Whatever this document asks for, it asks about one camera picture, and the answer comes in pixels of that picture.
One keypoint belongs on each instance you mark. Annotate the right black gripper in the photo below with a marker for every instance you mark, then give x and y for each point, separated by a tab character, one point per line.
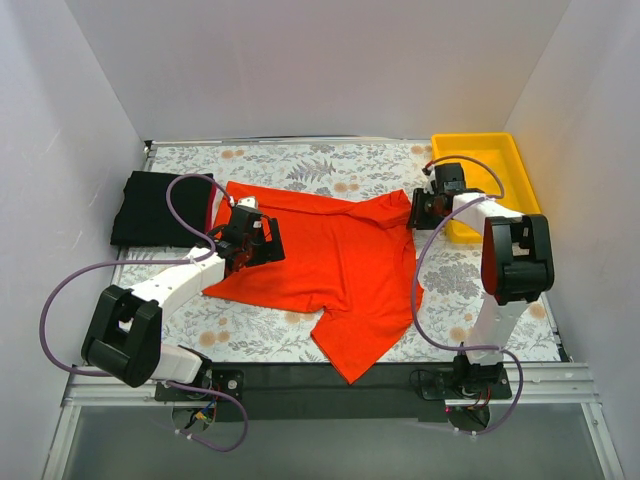
419	209

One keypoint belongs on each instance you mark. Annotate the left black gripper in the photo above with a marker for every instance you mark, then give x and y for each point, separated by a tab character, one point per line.
267	242

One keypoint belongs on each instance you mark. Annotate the orange t-shirt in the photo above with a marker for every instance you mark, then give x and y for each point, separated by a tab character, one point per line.
353	261

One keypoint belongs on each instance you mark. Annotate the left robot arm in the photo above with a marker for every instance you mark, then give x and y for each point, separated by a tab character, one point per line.
124	338

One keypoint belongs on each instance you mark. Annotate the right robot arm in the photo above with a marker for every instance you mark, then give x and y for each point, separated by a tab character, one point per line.
516	268

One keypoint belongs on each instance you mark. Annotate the folded red t-shirt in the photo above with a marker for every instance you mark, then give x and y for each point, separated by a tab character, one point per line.
215	198

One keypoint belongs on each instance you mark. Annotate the yellow plastic bin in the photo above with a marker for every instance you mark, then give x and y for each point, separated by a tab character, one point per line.
498	151

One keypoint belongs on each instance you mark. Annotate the folded black t-shirt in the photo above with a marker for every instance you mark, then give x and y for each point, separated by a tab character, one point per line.
144	219

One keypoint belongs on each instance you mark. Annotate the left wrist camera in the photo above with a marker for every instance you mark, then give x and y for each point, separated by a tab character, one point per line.
248	202

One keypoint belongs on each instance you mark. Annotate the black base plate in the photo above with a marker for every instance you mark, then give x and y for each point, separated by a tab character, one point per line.
316	391

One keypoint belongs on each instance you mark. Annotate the aluminium frame rail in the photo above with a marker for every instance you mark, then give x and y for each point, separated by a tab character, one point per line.
553	427

